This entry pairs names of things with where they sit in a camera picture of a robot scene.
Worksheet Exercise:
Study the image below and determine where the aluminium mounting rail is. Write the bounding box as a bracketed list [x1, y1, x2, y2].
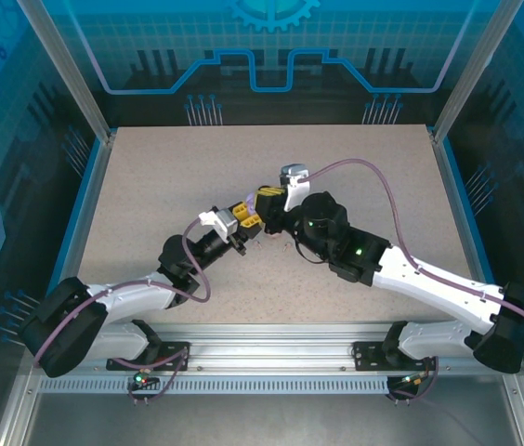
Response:
[27, 322, 521, 376]

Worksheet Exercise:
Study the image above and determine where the cable connector with lights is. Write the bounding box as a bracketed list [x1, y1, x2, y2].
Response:
[399, 371, 430, 389]
[132, 369, 159, 389]

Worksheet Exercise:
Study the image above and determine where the aluminium table side rail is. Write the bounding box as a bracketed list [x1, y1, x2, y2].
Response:
[41, 132, 117, 338]
[431, 132, 513, 338]

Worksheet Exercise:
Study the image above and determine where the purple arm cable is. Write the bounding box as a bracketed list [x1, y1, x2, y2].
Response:
[305, 158, 524, 406]
[33, 217, 212, 406]

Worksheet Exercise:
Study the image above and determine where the slotted metal cable duct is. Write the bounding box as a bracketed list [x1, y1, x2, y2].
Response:
[38, 376, 391, 395]

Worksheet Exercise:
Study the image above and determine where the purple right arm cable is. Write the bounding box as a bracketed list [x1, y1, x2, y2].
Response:
[305, 158, 524, 406]

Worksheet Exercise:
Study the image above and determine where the aluminium frame post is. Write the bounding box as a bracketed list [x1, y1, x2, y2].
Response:
[431, 0, 524, 143]
[16, 0, 115, 143]

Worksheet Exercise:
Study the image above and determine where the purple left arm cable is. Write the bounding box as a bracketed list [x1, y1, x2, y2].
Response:
[33, 217, 212, 406]

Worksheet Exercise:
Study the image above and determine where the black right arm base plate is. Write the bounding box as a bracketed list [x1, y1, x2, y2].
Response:
[352, 341, 439, 372]

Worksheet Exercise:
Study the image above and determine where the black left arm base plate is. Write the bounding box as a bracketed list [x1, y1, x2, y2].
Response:
[106, 341, 192, 372]

